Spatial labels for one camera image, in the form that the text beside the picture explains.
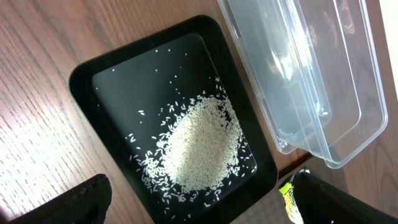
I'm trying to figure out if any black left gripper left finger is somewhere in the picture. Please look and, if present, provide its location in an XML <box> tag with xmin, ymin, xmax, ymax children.
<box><xmin>10</xmin><ymin>174</ymin><xmax>112</xmax><ymax>224</ymax></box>

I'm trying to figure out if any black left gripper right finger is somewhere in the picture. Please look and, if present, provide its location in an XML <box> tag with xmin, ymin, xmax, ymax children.
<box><xmin>293</xmin><ymin>172</ymin><xmax>397</xmax><ymax>224</ymax></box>

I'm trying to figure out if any yellow snack wrapper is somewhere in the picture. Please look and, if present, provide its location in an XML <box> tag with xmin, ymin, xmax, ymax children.
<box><xmin>279</xmin><ymin>172</ymin><xmax>303</xmax><ymax>224</ymax></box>

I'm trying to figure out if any brown serving tray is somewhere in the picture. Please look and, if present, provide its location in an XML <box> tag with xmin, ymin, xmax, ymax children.
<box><xmin>233</xmin><ymin>156</ymin><xmax>347</xmax><ymax>224</ymax></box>

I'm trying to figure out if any pile of rice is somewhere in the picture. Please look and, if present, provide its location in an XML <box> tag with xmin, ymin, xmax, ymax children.
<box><xmin>125</xmin><ymin>76</ymin><xmax>257</xmax><ymax>222</ymax></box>

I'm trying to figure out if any black plastic tray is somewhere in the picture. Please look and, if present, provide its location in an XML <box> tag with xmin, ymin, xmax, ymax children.
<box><xmin>69</xmin><ymin>15</ymin><xmax>278</xmax><ymax>223</ymax></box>

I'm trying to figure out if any clear plastic bin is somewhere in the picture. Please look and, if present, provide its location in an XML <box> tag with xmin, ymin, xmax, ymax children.
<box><xmin>217</xmin><ymin>0</ymin><xmax>389</xmax><ymax>169</ymax></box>

